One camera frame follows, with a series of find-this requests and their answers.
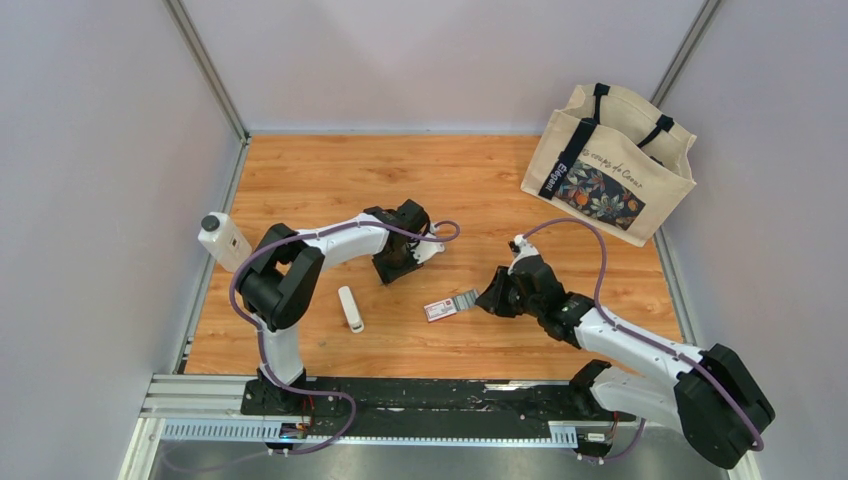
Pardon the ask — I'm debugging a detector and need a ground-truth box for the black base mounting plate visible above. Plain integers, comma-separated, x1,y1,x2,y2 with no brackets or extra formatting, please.
240,377,615,440

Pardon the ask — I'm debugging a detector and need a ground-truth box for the canvas floral tote bag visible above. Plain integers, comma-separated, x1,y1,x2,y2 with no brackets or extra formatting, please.
520,83,697,247

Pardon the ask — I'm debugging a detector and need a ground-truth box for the white bottle black cap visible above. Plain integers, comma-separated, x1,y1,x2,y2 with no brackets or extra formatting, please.
197,212,253,273

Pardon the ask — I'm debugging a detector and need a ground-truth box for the grey staple strip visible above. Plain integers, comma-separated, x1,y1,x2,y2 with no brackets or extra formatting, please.
453,289,479,312

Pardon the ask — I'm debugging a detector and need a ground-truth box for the aluminium frame rail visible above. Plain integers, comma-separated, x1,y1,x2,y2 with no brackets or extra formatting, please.
142,374,747,448

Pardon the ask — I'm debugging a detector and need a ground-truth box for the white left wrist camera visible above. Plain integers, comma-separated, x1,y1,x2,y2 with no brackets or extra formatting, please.
410,226,445,265

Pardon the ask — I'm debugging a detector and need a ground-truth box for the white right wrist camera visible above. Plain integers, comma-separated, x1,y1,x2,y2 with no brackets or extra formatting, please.
508,234,540,273

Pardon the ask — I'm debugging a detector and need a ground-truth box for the white red staple box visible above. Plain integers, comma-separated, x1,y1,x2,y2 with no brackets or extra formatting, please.
424,299,459,323

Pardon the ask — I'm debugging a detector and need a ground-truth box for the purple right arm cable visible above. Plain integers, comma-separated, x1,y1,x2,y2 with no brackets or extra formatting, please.
519,217,766,463

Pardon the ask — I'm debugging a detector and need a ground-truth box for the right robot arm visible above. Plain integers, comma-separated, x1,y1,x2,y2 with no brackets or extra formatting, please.
475,255,776,469

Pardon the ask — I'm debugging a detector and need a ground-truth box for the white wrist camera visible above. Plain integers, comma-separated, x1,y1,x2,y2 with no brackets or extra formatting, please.
508,234,540,273
410,226,445,265

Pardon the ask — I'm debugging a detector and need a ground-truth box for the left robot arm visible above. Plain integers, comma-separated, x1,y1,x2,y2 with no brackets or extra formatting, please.
228,200,445,415

